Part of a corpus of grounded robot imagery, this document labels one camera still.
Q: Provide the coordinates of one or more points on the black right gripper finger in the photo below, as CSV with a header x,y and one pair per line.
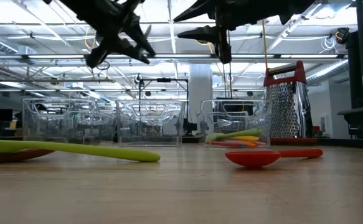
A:
x,y
201,7
204,32

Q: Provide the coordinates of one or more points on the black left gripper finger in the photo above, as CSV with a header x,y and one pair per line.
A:
x,y
125,48
136,31

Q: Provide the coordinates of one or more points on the brown wooden spoon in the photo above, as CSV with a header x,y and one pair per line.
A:
x,y
19,156

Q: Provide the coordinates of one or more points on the grey desk cart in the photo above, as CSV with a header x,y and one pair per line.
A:
x,y
355,93

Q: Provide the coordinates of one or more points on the red silicone spoon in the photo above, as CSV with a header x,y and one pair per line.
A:
x,y
251,158

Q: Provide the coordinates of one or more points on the long ceiling light strip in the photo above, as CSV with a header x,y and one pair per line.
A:
x,y
59,56

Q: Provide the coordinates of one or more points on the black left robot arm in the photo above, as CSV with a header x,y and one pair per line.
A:
x,y
75,4

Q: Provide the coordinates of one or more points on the white building column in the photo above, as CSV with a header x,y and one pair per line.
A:
x,y
200,93

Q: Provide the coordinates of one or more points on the red steel box grater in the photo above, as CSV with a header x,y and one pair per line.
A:
x,y
284,105

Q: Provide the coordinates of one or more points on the red silicone spatula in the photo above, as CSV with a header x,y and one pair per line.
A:
x,y
224,144

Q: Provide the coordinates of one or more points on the black background rig frame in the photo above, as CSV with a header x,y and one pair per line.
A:
x,y
164,80

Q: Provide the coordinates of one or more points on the orange silicone spatula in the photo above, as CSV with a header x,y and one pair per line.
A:
x,y
256,143

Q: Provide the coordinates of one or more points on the green silicone spoon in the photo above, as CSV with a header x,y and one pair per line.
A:
x,y
75,147

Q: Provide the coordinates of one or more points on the green silicone spatula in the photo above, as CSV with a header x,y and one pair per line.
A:
x,y
231,135

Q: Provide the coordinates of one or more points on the yellow silicone spatula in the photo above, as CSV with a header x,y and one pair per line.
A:
x,y
248,138

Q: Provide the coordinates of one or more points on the clear plastic bin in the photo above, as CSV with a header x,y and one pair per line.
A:
x,y
231,118
150,124
44,124

